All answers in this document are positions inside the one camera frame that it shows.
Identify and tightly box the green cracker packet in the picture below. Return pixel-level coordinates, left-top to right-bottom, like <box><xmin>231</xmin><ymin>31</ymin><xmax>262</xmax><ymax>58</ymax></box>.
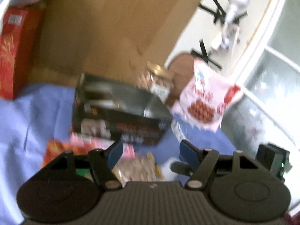
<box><xmin>76</xmin><ymin>169</ymin><xmax>93</xmax><ymax>181</ymax></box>

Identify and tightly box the pink snack packet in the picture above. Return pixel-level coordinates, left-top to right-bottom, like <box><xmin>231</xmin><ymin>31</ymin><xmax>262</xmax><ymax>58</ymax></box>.
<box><xmin>70</xmin><ymin>133</ymin><xmax>135</xmax><ymax>158</ymax></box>

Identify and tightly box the white plastic cup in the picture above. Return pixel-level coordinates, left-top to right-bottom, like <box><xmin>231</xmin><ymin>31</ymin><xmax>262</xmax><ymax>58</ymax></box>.
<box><xmin>160</xmin><ymin>158</ymin><xmax>190</xmax><ymax>181</ymax></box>

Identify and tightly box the peanut snack clear bag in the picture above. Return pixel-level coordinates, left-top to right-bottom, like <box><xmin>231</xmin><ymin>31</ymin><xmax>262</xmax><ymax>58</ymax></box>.
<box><xmin>112</xmin><ymin>152</ymin><xmax>164</xmax><ymax>187</ymax></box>

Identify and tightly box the orange snack packet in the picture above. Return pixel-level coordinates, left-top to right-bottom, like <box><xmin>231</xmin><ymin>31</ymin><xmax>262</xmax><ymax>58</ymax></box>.
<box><xmin>41</xmin><ymin>140</ymin><xmax>92</xmax><ymax>168</ymax></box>

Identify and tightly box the black cardboard box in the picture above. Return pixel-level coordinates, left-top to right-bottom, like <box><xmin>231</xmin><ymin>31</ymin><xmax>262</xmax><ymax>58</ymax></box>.
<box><xmin>71</xmin><ymin>73</ymin><xmax>173</xmax><ymax>146</ymax></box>

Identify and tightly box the pink white fried-snack bag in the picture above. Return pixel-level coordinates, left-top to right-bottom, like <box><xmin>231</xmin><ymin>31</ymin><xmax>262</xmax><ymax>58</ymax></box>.
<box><xmin>171</xmin><ymin>59</ymin><xmax>244</xmax><ymax>132</ymax></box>

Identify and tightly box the blue tablecloth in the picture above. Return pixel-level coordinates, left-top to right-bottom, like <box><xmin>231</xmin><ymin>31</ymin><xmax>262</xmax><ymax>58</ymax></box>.
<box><xmin>1</xmin><ymin>84</ymin><xmax>236</xmax><ymax>224</ymax></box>

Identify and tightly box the brown chair back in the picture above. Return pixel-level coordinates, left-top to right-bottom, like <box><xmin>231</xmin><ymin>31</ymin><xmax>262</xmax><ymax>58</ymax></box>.
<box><xmin>166</xmin><ymin>53</ymin><xmax>195</xmax><ymax>107</ymax></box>

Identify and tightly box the nut jar gold lid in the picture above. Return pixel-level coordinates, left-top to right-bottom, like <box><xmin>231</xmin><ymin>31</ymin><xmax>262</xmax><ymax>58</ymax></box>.
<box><xmin>136</xmin><ymin>61</ymin><xmax>176</xmax><ymax>105</ymax></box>

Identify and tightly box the large cardboard sheet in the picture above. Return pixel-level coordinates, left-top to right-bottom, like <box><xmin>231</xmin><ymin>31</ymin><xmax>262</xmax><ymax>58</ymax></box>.
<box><xmin>29</xmin><ymin>0</ymin><xmax>200</xmax><ymax>86</ymax></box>

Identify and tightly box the red gift bag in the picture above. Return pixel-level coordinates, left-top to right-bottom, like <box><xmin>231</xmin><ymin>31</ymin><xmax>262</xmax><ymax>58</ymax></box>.
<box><xmin>1</xmin><ymin>7</ymin><xmax>44</xmax><ymax>100</ymax></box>

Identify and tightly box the glass door white frame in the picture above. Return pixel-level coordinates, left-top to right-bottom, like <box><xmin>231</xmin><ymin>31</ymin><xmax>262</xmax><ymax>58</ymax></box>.
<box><xmin>222</xmin><ymin>0</ymin><xmax>299</xmax><ymax>214</ymax></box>

